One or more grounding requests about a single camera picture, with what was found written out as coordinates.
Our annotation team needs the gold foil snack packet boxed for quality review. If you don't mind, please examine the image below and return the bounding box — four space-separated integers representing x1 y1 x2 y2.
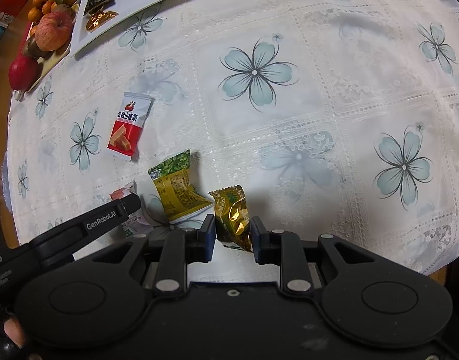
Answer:
209 185 252 252

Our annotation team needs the green yellow snack packet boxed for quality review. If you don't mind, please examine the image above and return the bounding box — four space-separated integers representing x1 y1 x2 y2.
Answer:
148 150 212 222

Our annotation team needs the person's hand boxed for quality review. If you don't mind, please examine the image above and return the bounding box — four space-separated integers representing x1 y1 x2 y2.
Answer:
3 316 26 348

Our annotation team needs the white blue printed snack packet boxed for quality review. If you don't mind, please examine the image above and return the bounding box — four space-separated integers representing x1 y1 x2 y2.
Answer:
110 180 153 237

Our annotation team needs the red white hawthorn snack packet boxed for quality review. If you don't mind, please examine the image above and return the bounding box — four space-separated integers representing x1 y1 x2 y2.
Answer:
107 92 155 161

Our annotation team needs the white floral lace tablecloth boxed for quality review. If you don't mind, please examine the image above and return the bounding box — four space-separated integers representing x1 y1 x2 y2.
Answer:
5 0 459 274

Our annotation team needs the dark red apple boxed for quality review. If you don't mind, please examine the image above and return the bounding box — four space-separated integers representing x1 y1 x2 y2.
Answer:
8 55 40 90

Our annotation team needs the beige fruit tray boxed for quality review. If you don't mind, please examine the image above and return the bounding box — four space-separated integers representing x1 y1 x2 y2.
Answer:
12 23 71 92

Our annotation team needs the red yellow apple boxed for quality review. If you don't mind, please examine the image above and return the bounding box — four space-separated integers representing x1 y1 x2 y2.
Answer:
34 11 73 51

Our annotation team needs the gold ingot chocolate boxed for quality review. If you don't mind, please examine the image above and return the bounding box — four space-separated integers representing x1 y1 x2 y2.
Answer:
85 10 118 33

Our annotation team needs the orange kumquat near tray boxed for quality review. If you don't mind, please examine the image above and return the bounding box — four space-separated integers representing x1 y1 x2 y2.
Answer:
27 7 43 23

